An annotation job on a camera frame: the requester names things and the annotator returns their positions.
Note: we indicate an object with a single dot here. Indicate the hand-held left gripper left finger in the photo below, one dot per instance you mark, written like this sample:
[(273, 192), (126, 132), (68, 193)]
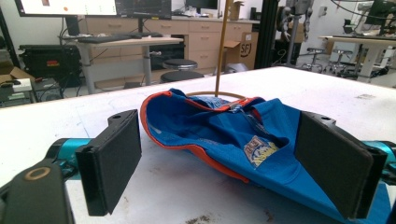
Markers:
[(107, 161)]

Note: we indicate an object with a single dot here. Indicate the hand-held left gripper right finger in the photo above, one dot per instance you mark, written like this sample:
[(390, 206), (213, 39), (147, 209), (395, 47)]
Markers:
[(333, 161)]

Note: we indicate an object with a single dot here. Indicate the blue jersey with orange trim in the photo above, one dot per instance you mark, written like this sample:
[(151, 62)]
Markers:
[(224, 133)]

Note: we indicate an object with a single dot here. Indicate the metal-legged stool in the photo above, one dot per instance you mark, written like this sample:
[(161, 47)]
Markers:
[(314, 57)]

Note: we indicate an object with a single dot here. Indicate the black round stool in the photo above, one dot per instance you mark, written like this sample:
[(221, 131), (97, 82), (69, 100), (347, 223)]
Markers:
[(182, 76), (180, 64)]

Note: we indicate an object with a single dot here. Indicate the black equipment case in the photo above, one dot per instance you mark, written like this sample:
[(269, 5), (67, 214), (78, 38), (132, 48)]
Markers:
[(49, 62)]

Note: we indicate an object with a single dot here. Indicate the black keyboard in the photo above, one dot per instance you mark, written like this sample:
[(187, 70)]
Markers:
[(102, 39)]

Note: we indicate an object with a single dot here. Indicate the white table with wooden edge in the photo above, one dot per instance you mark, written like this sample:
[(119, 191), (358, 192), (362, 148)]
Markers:
[(367, 42)]

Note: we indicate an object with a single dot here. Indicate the wooden-top desk with grey legs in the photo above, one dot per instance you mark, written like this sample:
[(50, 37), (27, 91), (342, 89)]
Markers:
[(146, 42)]

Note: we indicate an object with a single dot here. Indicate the flat cardboard box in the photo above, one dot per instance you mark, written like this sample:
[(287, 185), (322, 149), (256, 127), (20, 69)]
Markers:
[(15, 74)]

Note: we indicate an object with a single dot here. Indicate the open cardboard box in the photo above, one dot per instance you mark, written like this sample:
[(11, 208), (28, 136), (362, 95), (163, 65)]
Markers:
[(244, 51)]

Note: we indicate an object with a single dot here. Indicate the grey robot on stand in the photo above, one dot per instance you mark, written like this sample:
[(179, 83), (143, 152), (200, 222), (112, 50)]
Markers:
[(295, 18)]

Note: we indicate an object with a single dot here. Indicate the light wooden drawer cabinet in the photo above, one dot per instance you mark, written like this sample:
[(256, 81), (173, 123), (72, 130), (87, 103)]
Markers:
[(202, 37)]

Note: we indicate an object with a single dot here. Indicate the dark-screen monitor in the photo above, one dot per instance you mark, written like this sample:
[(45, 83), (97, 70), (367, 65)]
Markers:
[(143, 7)]

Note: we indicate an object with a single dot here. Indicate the large white-screen monitor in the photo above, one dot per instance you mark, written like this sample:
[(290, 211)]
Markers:
[(68, 6)]

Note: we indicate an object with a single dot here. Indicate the black metal frame post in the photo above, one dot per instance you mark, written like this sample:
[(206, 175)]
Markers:
[(267, 31)]

